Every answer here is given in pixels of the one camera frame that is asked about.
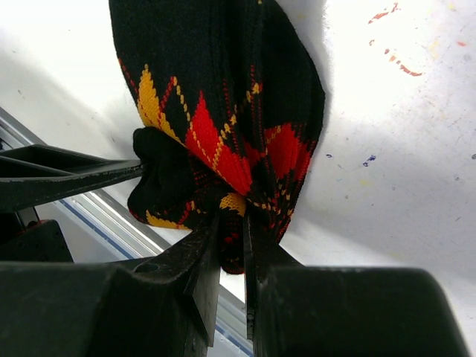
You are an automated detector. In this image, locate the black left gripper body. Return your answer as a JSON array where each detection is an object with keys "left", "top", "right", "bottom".
[{"left": 1, "top": 213, "right": 73, "bottom": 263}]

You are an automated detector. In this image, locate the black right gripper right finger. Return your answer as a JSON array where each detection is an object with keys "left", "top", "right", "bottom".
[{"left": 243, "top": 217, "right": 469, "bottom": 356}]

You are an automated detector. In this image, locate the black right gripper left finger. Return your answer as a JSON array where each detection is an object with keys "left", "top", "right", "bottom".
[{"left": 1, "top": 219, "right": 220, "bottom": 356}]

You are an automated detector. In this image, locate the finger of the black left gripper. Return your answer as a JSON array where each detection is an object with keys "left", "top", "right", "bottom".
[{"left": 1, "top": 144, "right": 144, "bottom": 212}]

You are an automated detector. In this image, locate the aluminium front rail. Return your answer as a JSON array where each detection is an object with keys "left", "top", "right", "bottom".
[{"left": 1, "top": 113, "right": 249, "bottom": 356}]

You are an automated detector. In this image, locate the red yellow argyle sock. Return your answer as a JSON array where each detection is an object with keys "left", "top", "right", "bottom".
[{"left": 109, "top": 1, "right": 326, "bottom": 274}]

